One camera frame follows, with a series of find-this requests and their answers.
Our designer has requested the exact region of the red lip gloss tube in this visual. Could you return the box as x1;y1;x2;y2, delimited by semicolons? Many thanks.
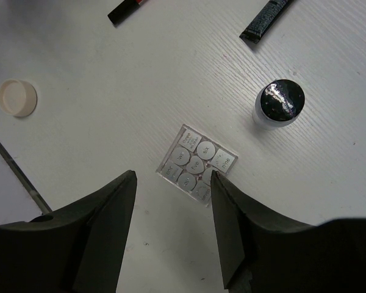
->
107;0;147;26

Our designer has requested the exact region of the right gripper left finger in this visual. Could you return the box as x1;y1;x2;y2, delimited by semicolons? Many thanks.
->
0;170;137;292

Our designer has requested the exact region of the black mascara tube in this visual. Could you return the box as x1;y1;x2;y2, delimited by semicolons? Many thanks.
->
239;0;293;44

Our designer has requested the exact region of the white bottle black cap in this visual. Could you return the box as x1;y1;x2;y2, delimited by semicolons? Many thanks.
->
253;79;306;131

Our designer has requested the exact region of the clear eyeshadow palette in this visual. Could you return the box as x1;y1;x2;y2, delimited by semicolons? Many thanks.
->
156;124;238;206

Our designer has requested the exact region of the small round cream jar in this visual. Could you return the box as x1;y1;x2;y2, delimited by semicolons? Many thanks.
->
0;79;37;118

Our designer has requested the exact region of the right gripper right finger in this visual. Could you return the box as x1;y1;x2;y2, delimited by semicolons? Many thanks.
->
211;172;366;292

